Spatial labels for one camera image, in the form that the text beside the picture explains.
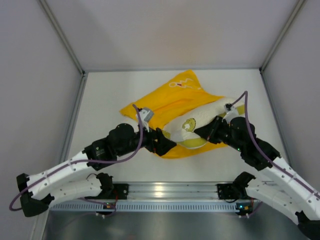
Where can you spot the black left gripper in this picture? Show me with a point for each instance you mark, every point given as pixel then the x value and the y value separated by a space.
pixel 157 141

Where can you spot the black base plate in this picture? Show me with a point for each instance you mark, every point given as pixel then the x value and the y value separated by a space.
pixel 120 191
pixel 226 191

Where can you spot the right aluminium frame post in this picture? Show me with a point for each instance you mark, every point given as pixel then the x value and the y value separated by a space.
pixel 294 13

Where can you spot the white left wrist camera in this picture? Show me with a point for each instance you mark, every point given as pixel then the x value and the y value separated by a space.
pixel 144 116

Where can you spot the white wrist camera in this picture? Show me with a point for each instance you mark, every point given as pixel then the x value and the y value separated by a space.
pixel 144 116
pixel 231 112

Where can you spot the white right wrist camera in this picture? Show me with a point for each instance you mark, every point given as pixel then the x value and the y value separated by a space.
pixel 231 112

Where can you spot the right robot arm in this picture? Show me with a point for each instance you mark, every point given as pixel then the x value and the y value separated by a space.
pixel 297 199

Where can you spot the white slotted cable duct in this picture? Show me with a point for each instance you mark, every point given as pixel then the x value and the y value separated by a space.
pixel 136 206

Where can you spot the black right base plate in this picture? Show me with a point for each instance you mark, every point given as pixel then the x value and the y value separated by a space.
pixel 226 191

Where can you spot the aluminium mounting rail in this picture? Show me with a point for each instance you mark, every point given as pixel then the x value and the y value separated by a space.
pixel 175 190

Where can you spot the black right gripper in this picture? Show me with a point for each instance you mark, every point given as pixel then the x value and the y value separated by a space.
pixel 213 130

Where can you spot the aluminium frame post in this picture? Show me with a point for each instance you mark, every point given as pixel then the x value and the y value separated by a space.
pixel 61 35
pixel 294 13

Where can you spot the white pillow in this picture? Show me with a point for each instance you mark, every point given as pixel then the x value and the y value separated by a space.
pixel 181 129

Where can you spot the left aluminium frame post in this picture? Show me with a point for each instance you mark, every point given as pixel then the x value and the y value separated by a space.
pixel 61 35

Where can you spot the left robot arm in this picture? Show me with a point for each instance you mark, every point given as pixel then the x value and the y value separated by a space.
pixel 81 177

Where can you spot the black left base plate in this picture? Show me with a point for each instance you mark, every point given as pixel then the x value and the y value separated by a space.
pixel 120 191

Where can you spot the yellow Pikachu pillowcase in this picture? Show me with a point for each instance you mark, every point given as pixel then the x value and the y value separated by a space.
pixel 178 96

